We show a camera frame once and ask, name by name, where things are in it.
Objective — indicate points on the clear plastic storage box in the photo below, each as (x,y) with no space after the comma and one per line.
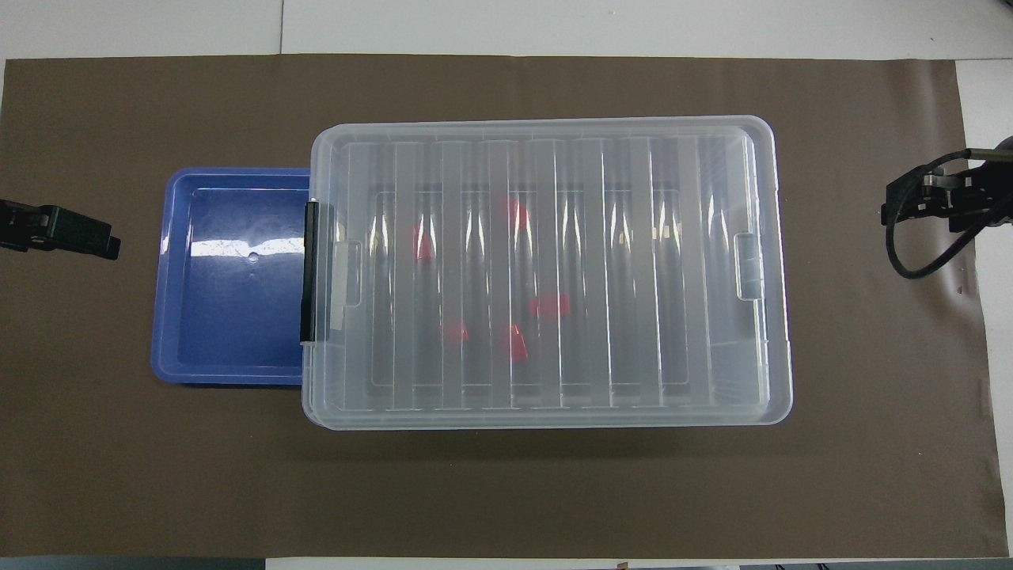
(554,420)

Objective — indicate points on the black box latch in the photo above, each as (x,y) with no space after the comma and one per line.
(309,269)

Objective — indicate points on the clear plastic box lid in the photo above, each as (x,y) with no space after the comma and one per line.
(633,131)

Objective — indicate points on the blue plastic tray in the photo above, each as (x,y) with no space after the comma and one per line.
(237,309)

